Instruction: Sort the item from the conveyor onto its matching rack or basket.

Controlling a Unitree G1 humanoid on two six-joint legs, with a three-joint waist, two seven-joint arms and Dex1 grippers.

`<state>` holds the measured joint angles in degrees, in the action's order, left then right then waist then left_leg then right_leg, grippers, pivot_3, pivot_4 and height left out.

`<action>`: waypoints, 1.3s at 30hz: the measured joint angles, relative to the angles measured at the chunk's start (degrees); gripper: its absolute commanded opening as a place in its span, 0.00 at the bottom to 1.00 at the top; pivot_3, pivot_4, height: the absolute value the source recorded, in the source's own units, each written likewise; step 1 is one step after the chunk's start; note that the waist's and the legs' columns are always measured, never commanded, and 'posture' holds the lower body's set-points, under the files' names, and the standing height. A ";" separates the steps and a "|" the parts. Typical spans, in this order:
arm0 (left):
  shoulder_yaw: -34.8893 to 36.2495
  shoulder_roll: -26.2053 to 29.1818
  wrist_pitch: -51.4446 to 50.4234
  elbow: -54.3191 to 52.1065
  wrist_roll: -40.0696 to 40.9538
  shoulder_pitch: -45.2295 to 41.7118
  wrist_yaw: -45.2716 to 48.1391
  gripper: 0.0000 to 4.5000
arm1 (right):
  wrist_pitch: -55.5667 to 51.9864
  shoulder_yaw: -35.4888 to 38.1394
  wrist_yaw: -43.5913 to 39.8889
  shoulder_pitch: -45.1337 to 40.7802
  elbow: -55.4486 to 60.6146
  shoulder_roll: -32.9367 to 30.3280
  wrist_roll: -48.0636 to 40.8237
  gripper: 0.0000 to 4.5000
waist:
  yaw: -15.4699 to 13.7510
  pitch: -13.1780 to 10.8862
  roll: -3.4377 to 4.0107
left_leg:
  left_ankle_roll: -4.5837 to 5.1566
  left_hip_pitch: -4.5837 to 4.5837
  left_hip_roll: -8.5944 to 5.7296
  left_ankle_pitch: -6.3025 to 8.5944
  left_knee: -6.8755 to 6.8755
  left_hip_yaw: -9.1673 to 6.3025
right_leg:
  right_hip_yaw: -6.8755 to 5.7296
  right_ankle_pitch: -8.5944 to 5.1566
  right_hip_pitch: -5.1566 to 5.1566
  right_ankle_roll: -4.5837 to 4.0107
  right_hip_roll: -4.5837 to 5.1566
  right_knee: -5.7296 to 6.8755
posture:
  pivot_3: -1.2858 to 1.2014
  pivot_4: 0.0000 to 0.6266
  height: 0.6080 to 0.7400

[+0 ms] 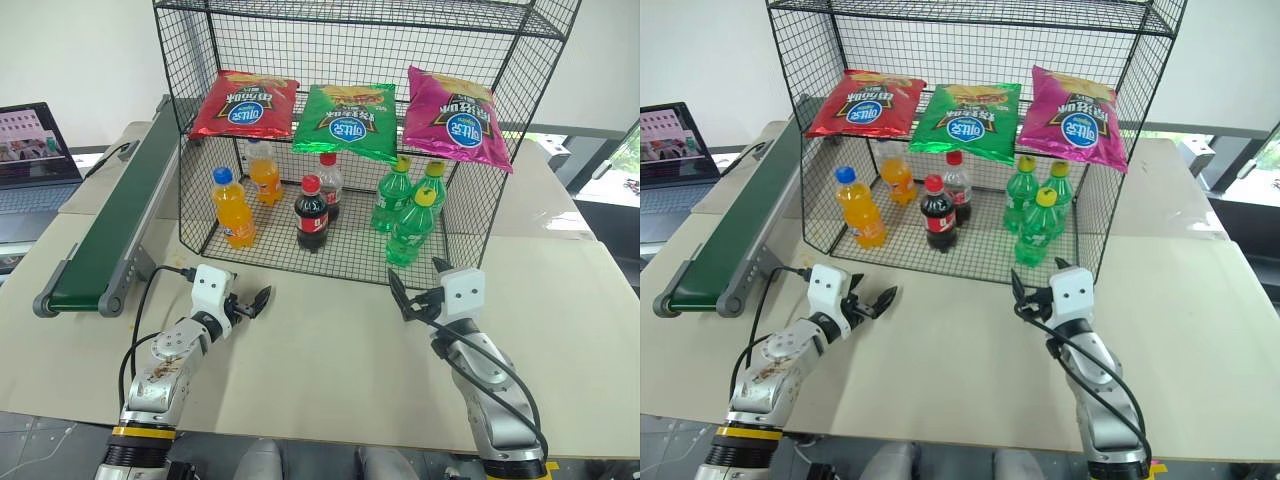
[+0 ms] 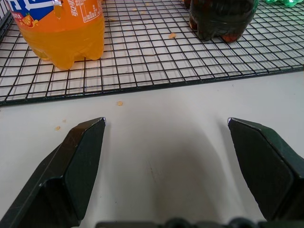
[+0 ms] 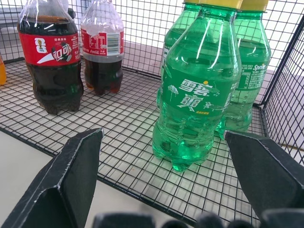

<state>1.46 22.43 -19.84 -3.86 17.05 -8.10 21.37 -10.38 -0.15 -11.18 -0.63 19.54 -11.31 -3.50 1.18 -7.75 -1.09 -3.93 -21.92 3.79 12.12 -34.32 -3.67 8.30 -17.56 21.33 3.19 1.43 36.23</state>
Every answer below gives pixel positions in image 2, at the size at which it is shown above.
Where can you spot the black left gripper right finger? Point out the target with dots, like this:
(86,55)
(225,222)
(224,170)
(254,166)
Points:
(266,171)

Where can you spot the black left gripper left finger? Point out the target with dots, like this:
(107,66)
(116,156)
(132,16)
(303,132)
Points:
(59,175)

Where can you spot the orange crumb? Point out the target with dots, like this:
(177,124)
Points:
(119,103)
(172,35)
(57,128)

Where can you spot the dark cola bottle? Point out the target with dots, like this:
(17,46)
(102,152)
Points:
(219,19)

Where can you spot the green soda bottle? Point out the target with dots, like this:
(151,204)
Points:
(285,2)

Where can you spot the orange soda bottle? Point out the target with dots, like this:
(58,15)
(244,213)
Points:
(64,31)

